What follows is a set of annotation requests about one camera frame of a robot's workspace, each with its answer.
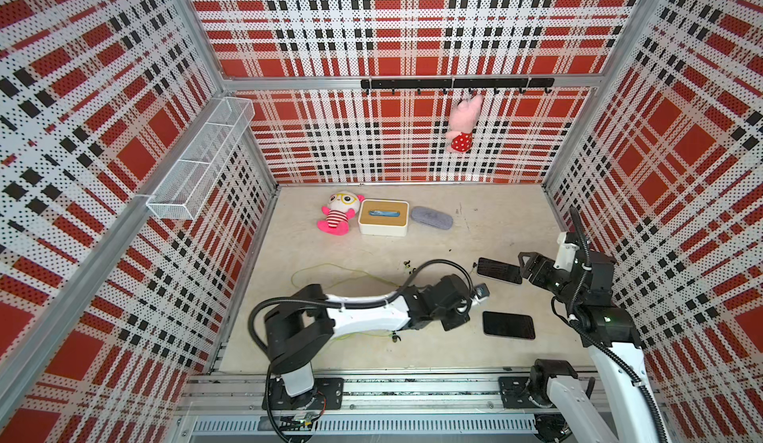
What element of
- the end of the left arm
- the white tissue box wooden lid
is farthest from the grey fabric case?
the end of the left arm

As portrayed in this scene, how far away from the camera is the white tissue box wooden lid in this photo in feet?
3.47

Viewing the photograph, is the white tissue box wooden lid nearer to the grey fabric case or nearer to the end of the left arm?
the grey fabric case
